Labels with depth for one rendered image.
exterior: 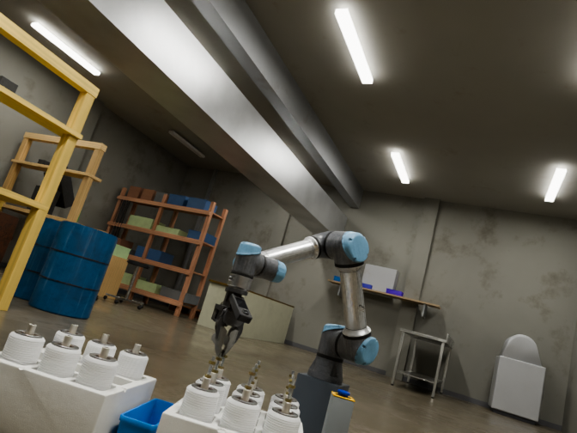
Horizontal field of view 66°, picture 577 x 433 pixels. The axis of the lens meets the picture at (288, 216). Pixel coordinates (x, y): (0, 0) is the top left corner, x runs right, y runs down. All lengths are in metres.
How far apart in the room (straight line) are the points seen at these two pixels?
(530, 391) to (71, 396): 7.38
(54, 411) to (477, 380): 7.92
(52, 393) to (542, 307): 8.24
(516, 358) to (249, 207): 6.20
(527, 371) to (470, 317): 1.35
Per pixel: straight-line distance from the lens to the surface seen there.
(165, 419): 1.32
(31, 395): 1.44
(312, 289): 9.44
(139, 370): 1.62
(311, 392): 1.94
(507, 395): 8.13
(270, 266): 1.50
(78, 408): 1.38
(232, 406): 1.32
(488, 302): 8.89
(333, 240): 1.77
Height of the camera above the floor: 0.50
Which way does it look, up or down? 12 degrees up
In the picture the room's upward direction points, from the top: 16 degrees clockwise
